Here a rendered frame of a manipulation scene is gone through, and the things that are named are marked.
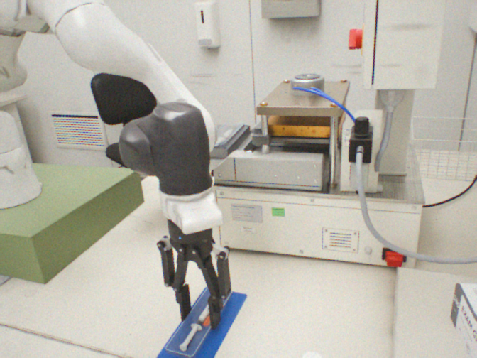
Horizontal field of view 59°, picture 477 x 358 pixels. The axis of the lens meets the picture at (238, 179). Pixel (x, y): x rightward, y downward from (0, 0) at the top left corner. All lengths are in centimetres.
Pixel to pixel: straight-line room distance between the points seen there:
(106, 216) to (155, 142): 60
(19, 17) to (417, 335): 89
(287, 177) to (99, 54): 45
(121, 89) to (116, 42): 204
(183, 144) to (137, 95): 224
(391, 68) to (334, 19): 170
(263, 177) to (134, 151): 35
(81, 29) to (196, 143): 30
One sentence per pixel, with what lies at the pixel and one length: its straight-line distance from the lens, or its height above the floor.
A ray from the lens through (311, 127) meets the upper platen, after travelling 95.
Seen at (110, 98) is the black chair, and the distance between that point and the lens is 279.
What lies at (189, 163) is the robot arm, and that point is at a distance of 64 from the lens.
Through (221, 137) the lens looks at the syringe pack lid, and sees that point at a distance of 108.
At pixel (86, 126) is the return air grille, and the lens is 344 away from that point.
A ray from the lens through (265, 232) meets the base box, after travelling 100.
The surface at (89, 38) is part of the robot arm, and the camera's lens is 79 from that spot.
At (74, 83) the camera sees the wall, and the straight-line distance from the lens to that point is 340.
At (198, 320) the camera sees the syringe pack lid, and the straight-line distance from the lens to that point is 85.
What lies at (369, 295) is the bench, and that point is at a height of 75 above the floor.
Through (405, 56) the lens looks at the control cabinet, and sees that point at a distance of 84.
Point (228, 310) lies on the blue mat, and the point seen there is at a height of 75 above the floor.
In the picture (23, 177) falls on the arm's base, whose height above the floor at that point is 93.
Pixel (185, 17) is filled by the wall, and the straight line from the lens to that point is 280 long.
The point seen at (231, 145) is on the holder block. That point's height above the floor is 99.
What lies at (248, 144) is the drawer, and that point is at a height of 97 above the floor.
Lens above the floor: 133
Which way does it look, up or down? 24 degrees down
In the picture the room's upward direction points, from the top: 4 degrees counter-clockwise
